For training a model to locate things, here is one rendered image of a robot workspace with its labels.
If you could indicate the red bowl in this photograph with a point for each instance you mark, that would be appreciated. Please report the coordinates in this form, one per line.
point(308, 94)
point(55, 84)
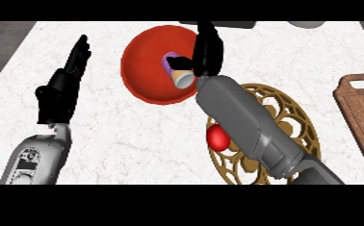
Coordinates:
point(155, 63)

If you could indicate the red tomato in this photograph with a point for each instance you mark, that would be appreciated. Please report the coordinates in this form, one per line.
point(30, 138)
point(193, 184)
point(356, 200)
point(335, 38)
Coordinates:
point(218, 137)

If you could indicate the grey rounded object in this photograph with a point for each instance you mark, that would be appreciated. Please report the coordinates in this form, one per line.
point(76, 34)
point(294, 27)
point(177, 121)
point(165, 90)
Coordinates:
point(307, 24)

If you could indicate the brown wooden tray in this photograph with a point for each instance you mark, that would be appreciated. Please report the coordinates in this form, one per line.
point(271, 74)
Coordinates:
point(353, 108)

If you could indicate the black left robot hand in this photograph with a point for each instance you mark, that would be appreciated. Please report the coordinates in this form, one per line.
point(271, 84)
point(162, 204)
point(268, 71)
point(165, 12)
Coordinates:
point(60, 93)

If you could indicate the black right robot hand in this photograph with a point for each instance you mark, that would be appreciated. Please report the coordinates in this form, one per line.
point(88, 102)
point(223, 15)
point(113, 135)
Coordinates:
point(208, 55)

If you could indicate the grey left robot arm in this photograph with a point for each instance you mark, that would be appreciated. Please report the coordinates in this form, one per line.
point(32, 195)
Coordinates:
point(39, 159)

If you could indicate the purple and orange can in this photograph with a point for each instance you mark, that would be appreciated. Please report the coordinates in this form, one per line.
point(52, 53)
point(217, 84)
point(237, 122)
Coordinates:
point(183, 76)

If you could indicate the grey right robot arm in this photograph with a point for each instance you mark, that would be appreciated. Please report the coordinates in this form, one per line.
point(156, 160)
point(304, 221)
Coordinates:
point(257, 130)

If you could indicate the gold openwork placemat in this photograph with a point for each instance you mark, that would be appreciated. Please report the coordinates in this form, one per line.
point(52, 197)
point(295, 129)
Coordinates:
point(294, 120)

